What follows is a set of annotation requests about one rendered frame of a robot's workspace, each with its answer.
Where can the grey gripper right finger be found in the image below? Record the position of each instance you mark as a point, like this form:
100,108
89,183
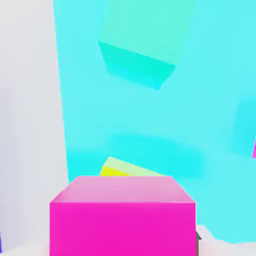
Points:
216,247

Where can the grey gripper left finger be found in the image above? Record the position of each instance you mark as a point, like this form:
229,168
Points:
30,252

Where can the small magenta cube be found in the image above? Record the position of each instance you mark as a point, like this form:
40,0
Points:
122,226

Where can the small blue cube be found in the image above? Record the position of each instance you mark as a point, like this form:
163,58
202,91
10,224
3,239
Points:
0,243

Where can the small pink cube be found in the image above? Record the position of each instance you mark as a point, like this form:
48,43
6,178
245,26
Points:
254,149

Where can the small yellow cube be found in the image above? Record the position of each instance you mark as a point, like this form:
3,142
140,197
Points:
120,169

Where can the small turquoise cube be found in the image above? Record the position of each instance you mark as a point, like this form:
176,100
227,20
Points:
144,46

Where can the large cyan box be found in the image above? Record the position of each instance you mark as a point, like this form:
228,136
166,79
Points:
210,120

